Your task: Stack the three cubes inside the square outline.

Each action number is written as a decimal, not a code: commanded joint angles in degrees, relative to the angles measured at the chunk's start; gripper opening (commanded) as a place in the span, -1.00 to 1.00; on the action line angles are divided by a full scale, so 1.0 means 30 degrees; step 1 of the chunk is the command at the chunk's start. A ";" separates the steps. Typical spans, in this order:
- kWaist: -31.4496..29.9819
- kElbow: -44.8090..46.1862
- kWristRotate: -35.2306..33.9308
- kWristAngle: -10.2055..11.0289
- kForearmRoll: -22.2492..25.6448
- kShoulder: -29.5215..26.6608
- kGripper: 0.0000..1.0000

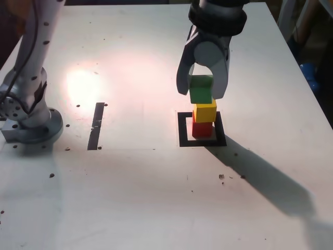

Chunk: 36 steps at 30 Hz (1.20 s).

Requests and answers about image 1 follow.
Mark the person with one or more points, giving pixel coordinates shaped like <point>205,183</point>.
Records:
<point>309,20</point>

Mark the black tape strip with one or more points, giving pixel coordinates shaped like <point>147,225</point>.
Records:
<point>95,130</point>

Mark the blue object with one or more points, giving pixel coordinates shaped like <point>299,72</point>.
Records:
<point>308,71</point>

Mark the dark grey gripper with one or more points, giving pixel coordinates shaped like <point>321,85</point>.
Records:
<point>218,39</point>

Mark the green cube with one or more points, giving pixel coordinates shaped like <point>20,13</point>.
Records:
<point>200,91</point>

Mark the red cube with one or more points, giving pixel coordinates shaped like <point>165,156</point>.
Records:
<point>203,130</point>

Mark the black tape square outline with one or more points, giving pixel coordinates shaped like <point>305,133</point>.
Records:
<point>182,130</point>

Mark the yellow cube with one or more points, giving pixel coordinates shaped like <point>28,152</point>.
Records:
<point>205,112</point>

